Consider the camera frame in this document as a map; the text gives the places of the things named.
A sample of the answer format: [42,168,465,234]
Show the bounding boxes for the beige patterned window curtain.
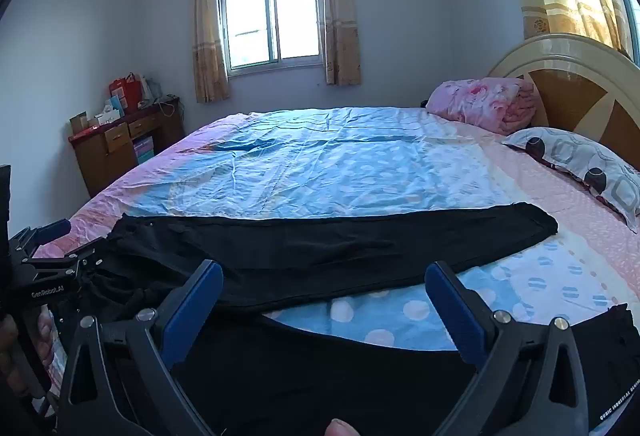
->
[192,0,231,104]
[314,0,362,85]

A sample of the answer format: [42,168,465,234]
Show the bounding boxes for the person's left hand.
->
[0,308,57,399]

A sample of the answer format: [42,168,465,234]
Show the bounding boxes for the pink blue dotted bedsheet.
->
[30,107,640,367]

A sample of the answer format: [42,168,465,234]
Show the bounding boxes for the person's right hand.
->
[324,417,359,436]

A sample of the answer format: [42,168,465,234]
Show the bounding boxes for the black pants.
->
[82,202,559,317]

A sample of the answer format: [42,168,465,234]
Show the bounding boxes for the black printed garment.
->
[170,302,640,436]

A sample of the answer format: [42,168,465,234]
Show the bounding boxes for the teal storage box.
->
[132,136,153,164]

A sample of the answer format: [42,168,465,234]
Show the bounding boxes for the brown wooden desk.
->
[68,96,186,199]

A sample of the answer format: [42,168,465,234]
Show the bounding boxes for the sliding glass window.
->
[216,0,323,77]

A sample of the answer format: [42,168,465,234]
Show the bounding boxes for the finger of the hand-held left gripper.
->
[9,218,72,261]
[22,236,108,287]

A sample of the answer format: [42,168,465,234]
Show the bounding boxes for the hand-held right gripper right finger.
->
[424,260,591,436]

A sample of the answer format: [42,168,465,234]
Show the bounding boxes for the grey patterned pillow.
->
[501,127,640,234]

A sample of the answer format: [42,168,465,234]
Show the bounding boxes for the cream wooden bed headboard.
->
[487,33,640,177]

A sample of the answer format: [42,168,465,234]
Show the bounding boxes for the pink floral folded quilt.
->
[425,76,536,135]

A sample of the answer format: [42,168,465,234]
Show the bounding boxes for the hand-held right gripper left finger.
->
[54,259,224,436]

